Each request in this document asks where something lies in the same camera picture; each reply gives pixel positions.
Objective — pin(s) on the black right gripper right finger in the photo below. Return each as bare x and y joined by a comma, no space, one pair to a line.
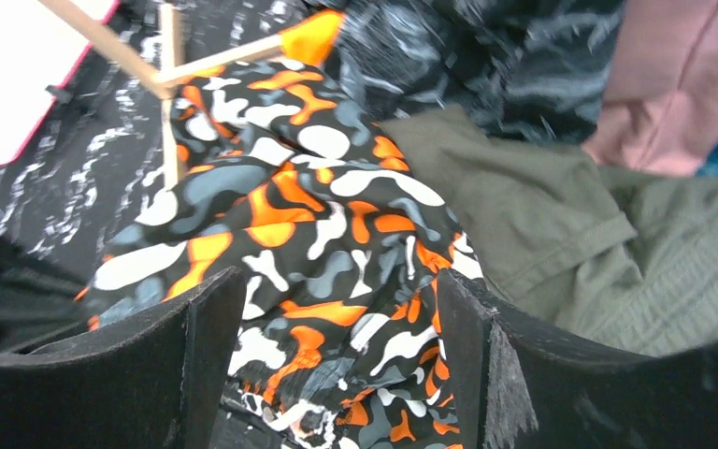
519,382

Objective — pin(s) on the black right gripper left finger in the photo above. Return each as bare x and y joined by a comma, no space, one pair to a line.
151,380

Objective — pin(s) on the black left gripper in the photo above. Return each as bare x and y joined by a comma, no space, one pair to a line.
37,303

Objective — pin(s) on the orange camouflage shorts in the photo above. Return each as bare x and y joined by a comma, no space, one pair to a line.
292,182

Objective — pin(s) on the olive green shorts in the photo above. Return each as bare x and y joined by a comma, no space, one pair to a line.
623,258

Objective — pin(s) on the dark leaf-pattern shorts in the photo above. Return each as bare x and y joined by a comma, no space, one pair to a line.
533,70

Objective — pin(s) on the pink shorts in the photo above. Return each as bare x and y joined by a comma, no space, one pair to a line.
660,107

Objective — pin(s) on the pink-framed whiteboard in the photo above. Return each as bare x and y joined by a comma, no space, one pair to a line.
37,49

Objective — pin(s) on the orange cloth piece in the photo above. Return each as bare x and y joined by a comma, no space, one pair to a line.
312,40

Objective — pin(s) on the wooden clothes rack frame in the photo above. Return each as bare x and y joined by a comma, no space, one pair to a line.
160,82

